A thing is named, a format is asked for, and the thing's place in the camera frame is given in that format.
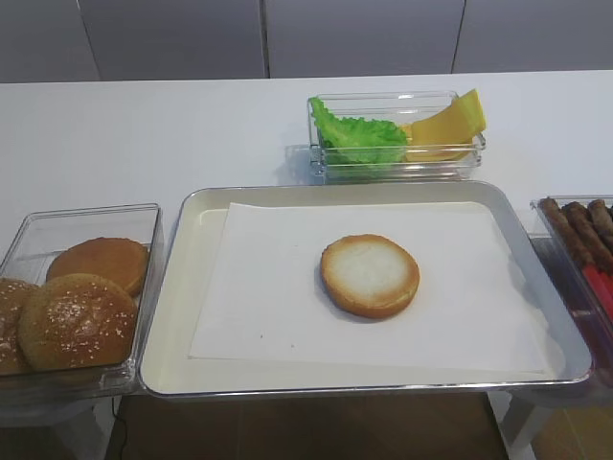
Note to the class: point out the bottom bun half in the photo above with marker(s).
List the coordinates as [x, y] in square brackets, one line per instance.
[369, 276]

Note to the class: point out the plain bun bottom in container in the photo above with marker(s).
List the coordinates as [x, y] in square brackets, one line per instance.
[122, 261]

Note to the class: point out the yellow cheese slice flat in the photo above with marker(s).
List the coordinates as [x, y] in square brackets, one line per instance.
[434, 153]

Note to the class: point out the yellow cheese slice upright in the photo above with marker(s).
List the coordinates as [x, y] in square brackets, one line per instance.
[457, 124]

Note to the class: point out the sesame bun top left edge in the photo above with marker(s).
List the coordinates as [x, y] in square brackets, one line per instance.
[13, 293]

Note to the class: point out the clear bun container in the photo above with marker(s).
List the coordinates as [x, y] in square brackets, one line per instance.
[38, 241]

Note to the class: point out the green lettuce leaf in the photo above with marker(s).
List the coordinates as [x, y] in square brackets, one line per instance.
[351, 140]

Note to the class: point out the metal baking tray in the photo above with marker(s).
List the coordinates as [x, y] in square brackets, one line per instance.
[169, 369]

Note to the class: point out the clear patty and tomato container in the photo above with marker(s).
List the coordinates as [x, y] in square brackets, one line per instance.
[578, 297]

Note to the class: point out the white parchment paper sheet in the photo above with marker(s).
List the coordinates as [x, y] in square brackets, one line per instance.
[474, 309]

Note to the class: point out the clear lettuce and cheese container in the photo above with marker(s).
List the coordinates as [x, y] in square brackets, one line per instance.
[401, 108]

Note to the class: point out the brown meat patty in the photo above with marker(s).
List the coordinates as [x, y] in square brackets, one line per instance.
[579, 217]
[602, 221]
[575, 247]

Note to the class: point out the sesame bun top front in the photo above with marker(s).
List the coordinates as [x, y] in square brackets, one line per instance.
[77, 321]

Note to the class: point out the white table leg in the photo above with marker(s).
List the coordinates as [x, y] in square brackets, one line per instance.
[518, 422]

